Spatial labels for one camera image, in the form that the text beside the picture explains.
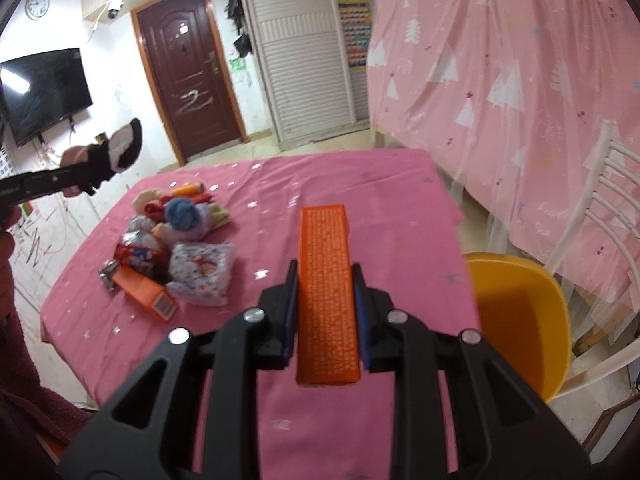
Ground black wall television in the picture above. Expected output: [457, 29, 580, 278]
[1, 48, 93, 148]

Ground long orange box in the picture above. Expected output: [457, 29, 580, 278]
[296, 205, 361, 387]

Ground metal nail clipper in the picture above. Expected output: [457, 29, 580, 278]
[98, 260, 119, 292]

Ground round wall clock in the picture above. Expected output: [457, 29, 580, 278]
[25, 0, 51, 21]

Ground colourful wall poster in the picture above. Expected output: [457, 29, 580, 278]
[338, 0, 372, 68]

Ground red snack wrapper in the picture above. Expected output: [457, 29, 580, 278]
[114, 231, 170, 278]

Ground white louvered wardrobe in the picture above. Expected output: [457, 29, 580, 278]
[243, 0, 369, 148]

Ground pink star tablecloth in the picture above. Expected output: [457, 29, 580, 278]
[41, 148, 478, 479]

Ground small orange barcode box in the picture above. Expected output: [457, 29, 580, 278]
[113, 266, 177, 322]

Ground yellow plastic trash bin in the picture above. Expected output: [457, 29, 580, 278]
[464, 252, 572, 402]

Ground orange capsule bottle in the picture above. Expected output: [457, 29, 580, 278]
[171, 182, 205, 197]

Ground white security camera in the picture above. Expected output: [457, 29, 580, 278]
[103, 0, 125, 21]

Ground white printed plastic wrapper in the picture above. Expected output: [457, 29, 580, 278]
[166, 242, 236, 307]

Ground dark red door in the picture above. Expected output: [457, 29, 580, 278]
[131, 0, 248, 166]

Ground blue yarn ball toy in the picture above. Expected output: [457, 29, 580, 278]
[164, 198, 202, 232]

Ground black bags on wall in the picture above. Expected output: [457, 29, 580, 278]
[224, 0, 253, 58]

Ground pink tree-print bed cover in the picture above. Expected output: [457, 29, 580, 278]
[367, 0, 639, 262]

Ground person's red sleeve forearm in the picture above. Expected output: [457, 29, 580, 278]
[1, 206, 93, 479]

